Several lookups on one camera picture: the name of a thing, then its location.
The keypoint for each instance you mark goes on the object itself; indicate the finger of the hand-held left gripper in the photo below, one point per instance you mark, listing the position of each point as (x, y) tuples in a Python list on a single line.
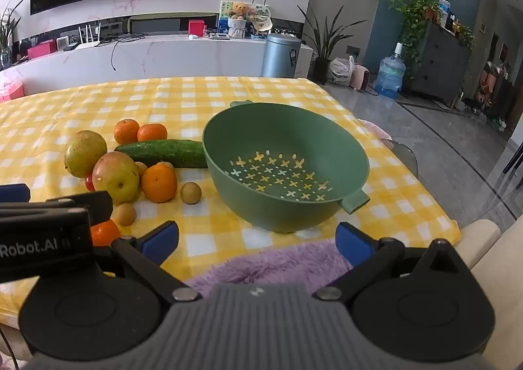
[(14, 193), (90, 204)]

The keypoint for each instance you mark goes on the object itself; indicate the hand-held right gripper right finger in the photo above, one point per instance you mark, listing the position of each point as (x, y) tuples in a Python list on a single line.
[(351, 243)]

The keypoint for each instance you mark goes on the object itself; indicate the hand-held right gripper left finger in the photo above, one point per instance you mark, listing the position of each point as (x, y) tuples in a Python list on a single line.
[(159, 241)]

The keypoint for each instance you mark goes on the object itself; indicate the red cherry tomato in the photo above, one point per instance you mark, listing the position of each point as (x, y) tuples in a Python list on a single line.
[(89, 183)]

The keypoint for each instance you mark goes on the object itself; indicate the orange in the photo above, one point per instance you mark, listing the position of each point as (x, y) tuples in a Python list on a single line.
[(105, 233), (165, 165), (152, 132), (126, 131), (159, 184)]

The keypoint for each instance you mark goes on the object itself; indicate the green colander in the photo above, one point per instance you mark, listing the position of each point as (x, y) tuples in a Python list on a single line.
[(253, 141)]

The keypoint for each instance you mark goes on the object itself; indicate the brown longan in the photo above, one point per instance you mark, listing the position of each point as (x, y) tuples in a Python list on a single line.
[(124, 214), (191, 193), (141, 169)]

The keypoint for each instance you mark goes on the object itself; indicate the red-green apple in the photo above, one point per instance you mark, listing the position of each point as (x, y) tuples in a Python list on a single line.
[(114, 178)]

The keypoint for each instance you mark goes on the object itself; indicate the yellow-green mango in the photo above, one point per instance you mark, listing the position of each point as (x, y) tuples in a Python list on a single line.
[(83, 151)]

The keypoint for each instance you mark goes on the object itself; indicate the purple fuzzy cushion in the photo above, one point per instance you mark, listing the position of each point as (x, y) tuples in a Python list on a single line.
[(265, 263)]

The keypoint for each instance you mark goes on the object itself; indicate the green cucumber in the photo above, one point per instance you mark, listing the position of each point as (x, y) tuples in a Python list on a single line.
[(163, 151)]

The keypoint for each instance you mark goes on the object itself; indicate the clear chair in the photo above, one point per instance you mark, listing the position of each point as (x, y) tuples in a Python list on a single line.
[(402, 157)]

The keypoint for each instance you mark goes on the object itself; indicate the pink patterned box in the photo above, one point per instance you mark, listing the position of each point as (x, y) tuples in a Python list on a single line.
[(10, 90)]

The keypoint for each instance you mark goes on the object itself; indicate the pink seat cushion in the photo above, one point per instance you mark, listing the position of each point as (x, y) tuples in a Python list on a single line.
[(376, 129)]

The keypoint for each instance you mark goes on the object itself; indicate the cream chair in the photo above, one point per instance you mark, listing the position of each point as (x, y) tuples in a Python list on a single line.
[(498, 255)]

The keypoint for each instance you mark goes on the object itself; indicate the small potted grass plant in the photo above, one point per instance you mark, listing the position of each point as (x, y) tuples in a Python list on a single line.
[(7, 39)]

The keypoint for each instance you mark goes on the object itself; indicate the yellow checkered tablecloth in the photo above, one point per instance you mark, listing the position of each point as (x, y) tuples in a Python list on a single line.
[(286, 100)]

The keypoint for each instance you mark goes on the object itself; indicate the white router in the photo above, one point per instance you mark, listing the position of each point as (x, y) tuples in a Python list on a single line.
[(89, 41)]

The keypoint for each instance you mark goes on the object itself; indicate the pink heater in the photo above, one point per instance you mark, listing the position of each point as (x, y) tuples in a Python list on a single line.
[(361, 76)]

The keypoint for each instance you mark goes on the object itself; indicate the blue water bottle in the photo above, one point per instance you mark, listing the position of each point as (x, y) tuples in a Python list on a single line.
[(390, 76)]

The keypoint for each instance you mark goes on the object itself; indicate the white plastic bag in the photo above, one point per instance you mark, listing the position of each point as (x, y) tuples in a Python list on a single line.
[(340, 71)]

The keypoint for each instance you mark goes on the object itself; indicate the white marble tv console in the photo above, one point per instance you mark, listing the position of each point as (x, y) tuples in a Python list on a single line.
[(184, 55)]

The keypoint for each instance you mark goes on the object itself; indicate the grey-green speaker box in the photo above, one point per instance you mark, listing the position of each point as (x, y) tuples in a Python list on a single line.
[(155, 24)]

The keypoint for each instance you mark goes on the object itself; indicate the grey pedal trash bin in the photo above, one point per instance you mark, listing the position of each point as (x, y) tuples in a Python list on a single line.
[(280, 57)]

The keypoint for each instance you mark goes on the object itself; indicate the long-leaf potted plant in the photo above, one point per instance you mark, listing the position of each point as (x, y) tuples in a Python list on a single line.
[(327, 43)]

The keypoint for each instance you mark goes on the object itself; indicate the dark grey dresser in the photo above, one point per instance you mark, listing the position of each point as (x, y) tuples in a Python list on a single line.
[(441, 59)]

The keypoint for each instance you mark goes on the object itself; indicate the red box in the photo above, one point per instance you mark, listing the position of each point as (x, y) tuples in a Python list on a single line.
[(197, 26)]

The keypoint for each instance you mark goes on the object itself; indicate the illustrated board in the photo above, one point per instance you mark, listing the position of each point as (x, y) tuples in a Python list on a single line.
[(225, 12)]

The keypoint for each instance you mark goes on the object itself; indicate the pothos plant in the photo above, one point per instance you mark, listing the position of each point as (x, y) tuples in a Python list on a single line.
[(412, 14)]

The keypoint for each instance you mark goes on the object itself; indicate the white printed fan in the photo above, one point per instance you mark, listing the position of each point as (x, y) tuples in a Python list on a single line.
[(261, 20)]

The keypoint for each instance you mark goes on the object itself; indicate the brown teddy bear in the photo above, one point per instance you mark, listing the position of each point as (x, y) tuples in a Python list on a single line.
[(239, 10)]

